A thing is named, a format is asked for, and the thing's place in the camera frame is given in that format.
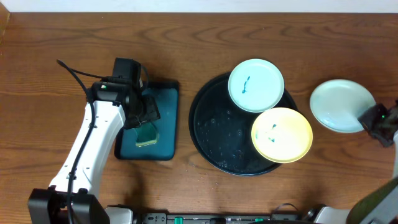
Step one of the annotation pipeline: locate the green yellow sponge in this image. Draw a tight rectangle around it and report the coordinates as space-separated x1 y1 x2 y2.
135 123 159 147

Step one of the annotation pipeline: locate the light blue plate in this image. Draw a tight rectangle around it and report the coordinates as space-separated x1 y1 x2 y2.
310 79 376 133
228 58 285 113

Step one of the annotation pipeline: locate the yellow plate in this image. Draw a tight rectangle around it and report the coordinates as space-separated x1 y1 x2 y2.
251 108 313 163

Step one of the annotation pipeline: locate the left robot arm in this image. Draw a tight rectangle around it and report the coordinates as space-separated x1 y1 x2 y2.
28 82 160 223

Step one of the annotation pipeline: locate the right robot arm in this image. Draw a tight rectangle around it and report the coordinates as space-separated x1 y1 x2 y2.
302 104 397 224

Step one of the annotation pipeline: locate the black rectangular water tray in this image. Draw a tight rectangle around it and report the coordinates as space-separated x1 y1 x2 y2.
114 81 179 161

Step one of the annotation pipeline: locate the round black tray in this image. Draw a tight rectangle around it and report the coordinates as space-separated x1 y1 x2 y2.
188 72 280 176

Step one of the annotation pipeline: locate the left black cable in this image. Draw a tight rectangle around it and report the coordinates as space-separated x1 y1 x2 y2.
55 58 125 224

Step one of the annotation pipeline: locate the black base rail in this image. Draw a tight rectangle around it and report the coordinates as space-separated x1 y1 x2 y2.
105 205 312 224

